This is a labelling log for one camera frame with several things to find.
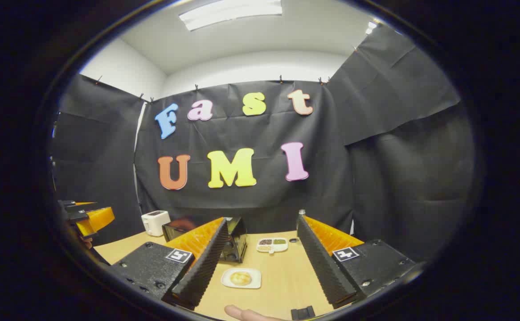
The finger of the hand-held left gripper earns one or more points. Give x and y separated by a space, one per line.
70 204
99 218

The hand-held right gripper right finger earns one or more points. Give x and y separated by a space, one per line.
320 263

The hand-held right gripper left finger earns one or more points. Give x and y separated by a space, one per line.
204 263

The black electric oven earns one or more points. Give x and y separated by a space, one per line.
235 243

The golden bread bun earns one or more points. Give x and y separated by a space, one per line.
241 278

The white divided condiment dish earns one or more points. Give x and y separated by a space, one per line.
272 245

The white square plate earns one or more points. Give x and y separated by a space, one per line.
255 273

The white toaster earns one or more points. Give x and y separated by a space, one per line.
155 223

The ceiling light panel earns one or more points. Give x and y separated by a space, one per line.
231 12

